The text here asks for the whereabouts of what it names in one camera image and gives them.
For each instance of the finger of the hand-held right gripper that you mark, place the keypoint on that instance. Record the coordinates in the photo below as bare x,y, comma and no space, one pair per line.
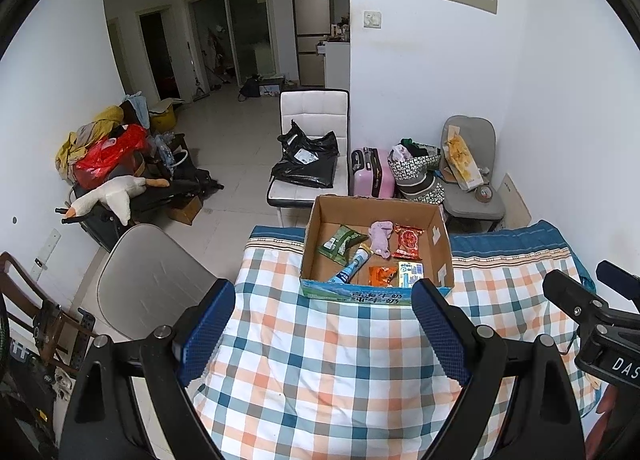
620,285
570,292

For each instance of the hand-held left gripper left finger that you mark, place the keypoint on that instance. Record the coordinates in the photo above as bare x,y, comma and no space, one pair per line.
205,330

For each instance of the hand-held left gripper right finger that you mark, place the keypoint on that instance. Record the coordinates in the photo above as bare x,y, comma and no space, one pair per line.
440,335

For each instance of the white tissue pack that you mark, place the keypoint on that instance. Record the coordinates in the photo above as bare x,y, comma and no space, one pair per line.
411,272

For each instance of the orange snack packet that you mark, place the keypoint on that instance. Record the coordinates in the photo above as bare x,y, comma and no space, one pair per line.
382,275

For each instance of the red snack packet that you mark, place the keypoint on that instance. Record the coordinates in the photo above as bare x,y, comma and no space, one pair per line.
410,241

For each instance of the blue squeeze tube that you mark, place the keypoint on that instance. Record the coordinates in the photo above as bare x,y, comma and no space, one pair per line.
357,260

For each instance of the purple sock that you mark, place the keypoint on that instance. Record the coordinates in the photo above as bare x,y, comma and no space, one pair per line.
381,235

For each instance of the green snack packet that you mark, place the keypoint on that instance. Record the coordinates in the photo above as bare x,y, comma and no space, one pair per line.
340,242

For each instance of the grey chair back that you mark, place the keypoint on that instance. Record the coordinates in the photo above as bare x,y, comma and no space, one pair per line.
145,280

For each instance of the beige board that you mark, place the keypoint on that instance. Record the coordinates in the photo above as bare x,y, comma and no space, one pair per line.
515,205

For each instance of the plaid blanket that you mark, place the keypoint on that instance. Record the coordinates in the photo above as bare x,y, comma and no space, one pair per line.
325,365

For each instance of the small brown cardboard box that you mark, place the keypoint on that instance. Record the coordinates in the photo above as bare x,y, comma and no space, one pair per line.
182,210

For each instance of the tape roll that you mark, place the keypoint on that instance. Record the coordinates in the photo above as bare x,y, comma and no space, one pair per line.
483,193

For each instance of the white goose plush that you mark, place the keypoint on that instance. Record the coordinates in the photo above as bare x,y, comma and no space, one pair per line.
110,195

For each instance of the pink suitcase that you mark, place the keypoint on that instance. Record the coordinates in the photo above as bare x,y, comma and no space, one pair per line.
380,180

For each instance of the black-and-white patterned bag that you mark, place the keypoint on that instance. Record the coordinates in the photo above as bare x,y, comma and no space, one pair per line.
415,170

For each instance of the yellow printed snack box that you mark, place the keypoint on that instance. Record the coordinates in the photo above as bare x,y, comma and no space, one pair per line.
460,155

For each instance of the dark wooden chair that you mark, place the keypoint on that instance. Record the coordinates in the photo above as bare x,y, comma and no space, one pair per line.
30,300

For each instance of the grey cushioned chair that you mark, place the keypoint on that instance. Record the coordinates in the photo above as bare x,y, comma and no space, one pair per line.
475,132

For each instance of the black plastic bag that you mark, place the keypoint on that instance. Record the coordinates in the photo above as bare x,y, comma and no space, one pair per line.
305,170

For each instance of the red plastic bag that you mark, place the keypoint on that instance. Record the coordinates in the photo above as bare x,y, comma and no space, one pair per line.
110,155

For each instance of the yellow bin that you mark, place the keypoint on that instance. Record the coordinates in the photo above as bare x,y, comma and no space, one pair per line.
162,120

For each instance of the light blue cloth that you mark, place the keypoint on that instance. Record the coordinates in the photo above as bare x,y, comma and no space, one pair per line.
138,109

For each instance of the yellow cloth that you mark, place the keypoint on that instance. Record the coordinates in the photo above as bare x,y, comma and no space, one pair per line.
107,116

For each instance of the white padded chair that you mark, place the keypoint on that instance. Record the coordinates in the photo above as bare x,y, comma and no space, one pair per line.
312,107

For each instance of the black floor bag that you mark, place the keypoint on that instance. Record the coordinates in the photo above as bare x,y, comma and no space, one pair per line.
251,86

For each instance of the white refrigerator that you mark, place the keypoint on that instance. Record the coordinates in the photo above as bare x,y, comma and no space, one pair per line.
310,35

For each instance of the white wall switch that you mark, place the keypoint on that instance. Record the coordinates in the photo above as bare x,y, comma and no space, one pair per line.
372,20

